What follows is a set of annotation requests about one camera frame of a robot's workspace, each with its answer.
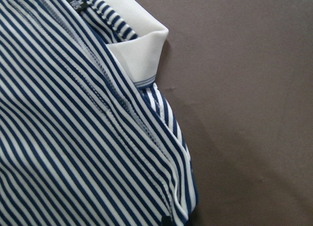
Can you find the striped polo shirt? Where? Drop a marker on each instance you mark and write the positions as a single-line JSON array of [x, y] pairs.
[[86, 137]]

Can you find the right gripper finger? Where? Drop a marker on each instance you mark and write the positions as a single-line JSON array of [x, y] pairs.
[[166, 221]]

